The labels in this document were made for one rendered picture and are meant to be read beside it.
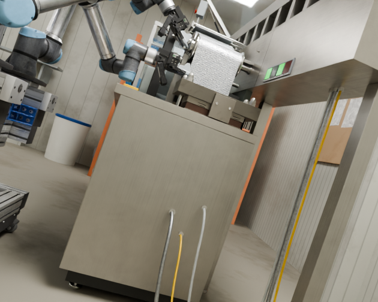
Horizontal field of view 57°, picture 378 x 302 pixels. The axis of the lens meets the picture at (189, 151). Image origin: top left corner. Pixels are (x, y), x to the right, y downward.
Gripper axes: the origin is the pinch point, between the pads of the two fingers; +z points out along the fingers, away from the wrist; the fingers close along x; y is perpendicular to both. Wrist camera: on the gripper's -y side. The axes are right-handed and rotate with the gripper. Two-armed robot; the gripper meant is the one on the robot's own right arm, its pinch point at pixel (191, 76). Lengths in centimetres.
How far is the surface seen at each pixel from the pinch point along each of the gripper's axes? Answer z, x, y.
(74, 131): -77, 323, -62
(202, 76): 5.4, -0.3, 2.3
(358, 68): 36, -79, 5
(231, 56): 16.1, -0.2, 17.3
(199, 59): 1.0, -0.2, 9.9
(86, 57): -103, 387, 48
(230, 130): 20.7, -25.9, -21.1
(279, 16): 31, -7, 44
